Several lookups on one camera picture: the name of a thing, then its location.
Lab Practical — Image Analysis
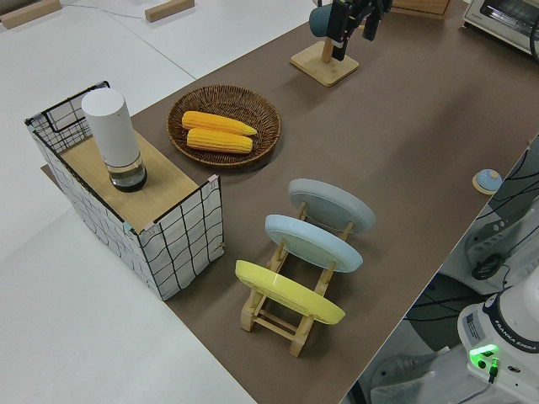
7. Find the black coiled cable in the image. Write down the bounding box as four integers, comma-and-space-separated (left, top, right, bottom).
471, 251, 503, 281

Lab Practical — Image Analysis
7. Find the yellow corn cob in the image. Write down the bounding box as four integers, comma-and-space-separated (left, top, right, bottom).
185, 127, 254, 155
181, 109, 259, 137

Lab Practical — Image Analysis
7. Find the wooden plate rack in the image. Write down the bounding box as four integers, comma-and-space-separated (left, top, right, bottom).
239, 200, 355, 359

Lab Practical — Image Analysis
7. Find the wooden drawer cabinet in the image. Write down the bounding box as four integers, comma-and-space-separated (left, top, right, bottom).
388, 0, 452, 20

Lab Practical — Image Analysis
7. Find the white cylindrical bottle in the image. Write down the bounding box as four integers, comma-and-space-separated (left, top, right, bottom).
81, 87, 149, 194

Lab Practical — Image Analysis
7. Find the gray plate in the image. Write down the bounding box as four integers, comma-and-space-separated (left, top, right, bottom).
287, 178, 377, 236

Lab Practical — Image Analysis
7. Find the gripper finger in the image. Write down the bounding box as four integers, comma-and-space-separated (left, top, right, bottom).
362, 6, 381, 42
330, 0, 351, 62

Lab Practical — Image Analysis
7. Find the blue call bell wooden base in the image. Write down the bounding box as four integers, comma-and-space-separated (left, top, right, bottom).
472, 167, 503, 195

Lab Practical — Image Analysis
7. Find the wire basket shelf with cloth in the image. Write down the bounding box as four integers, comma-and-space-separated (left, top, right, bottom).
24, 80, 225, 302

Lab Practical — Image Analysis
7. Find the brown table mat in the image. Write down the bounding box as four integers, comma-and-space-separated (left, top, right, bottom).
40, 0, 539, 404

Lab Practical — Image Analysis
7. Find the dark teal mug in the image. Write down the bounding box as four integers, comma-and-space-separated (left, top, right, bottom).
308, 5, 338, 39

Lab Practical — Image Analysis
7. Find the white toaster oven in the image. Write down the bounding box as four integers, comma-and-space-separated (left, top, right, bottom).
458, 0, 539, 61

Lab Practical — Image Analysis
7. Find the light blue plate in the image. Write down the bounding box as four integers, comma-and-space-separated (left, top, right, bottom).
264, 214, 365, 274

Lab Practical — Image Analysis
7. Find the light wooden block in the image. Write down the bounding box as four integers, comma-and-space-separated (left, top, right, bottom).
0, 0, 62, 30
144, 0, 196, 24

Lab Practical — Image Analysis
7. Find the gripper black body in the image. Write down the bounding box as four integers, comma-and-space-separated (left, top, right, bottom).
344, 0, 393, 30

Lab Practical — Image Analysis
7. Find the wooden mug tree stand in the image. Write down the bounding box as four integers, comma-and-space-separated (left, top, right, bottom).
290, 36, 360, 88

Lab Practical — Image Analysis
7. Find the yellow plate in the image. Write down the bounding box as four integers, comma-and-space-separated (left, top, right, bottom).
234, 259, 347, 326

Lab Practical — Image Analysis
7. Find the round brown wicker basket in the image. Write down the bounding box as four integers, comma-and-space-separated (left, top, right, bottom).
167, 84, 283, 170

